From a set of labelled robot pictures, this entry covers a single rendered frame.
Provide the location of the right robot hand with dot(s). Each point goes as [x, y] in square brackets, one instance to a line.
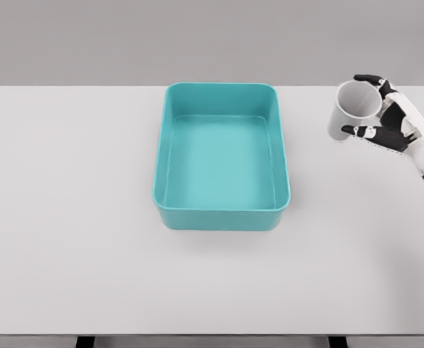
[400, 114]

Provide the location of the white paper cup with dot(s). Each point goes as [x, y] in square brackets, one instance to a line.
[353, 108]

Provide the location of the teal rectangular basket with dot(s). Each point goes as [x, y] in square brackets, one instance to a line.
[221, 156]

